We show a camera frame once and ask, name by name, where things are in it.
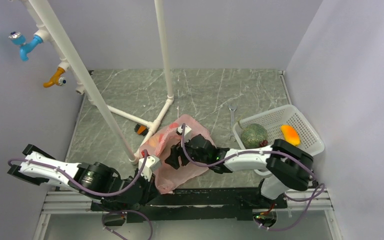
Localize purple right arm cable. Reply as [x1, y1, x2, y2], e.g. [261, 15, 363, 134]
[179, 123, 326, 233]

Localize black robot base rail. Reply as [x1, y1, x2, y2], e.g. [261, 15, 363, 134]
[42, 187, 312, 229]

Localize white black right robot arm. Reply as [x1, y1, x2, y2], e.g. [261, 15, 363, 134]
[162, 134, 315, 208]

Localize silver open-end wrench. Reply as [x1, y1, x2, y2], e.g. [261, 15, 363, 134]
[228, 103, 237, 142]

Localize fake green avocado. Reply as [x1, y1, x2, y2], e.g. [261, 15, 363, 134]
[236, 118, 268, 149]

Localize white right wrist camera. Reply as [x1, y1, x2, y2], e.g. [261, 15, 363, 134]
[176, 123, 192, 143]

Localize pink plastic bag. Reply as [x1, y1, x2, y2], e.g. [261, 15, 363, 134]
[137, 114, 214, 194]

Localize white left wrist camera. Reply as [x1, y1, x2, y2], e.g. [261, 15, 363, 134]
[138, 150, 162, 182]

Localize fake purple grape bunch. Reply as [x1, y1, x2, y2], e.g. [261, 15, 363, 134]
[259, 140, 269, 148]

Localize white PVC pipe frame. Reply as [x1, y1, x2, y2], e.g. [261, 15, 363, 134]
[22, 0, 174, 165]

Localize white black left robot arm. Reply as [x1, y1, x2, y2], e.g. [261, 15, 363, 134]
[7, 144, 162, 211]

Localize blue plastic faucet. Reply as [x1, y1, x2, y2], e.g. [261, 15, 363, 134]
[8, 31, 44, 62]

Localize fake orange carrot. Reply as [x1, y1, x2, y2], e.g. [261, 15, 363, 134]
[280, 125, 301, 146]

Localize orange plastic faucet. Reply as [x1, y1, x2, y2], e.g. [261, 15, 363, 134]
[43, 67, 67, 88]

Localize orange black brush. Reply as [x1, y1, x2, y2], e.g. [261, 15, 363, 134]
[134, 124, 149, 137]

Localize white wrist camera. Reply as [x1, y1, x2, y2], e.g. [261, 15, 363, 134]
[176, 123, 192, 143]
[138, 150, 162, 182]

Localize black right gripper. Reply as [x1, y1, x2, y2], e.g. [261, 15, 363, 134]
[164, 134, 210, 170]

